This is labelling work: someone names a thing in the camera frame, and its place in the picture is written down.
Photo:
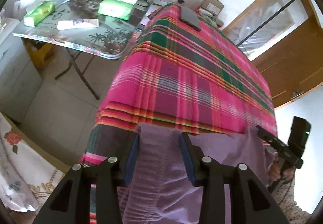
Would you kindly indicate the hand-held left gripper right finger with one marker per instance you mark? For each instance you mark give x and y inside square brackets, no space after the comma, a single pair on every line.
[188,161]

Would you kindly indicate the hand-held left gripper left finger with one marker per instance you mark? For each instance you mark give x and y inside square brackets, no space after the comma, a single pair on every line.
[131,158]

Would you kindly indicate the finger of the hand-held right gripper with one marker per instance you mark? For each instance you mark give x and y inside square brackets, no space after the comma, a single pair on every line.
[270,137]

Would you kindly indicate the person's right forearm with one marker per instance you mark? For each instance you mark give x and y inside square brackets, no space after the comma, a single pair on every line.
[295,208]

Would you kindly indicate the person's right hand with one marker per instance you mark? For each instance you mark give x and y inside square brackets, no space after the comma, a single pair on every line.
[273,172]

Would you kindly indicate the brass door lock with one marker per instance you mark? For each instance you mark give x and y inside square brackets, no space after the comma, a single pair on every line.
[297,95]

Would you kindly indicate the wooden door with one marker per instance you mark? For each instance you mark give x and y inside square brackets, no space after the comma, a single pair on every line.
[297,67]

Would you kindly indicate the plaid bed sheet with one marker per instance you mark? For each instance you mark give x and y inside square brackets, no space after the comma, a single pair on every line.
[191,82]

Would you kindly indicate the grey plastic parcels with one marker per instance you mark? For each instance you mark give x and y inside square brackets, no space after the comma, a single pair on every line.
[212,19]

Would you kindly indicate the folding table with printed top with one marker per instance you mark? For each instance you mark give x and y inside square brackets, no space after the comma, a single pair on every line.
[83,34]

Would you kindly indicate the yellow stool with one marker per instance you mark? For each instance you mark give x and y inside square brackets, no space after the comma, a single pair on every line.
[40,55]

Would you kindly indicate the black smartphone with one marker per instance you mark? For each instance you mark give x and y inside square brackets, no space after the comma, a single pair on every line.
[190,18]

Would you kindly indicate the brown cardboard box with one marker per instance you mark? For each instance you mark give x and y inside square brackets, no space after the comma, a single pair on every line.
[213,4]

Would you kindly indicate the white tube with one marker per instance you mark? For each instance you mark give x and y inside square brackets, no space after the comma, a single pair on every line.
[77,24]

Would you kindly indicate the open green tissue pack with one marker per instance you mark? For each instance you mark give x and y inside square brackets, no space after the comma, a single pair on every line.
[116,9]

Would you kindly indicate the white plastic bag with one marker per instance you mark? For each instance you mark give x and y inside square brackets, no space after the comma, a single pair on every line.
[27,3]

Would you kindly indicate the wooden bed frame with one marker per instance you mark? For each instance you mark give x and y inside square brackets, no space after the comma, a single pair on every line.
[37,143]

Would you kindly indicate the door frame with plastic curtain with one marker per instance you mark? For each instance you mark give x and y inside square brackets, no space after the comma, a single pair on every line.
[265,17]

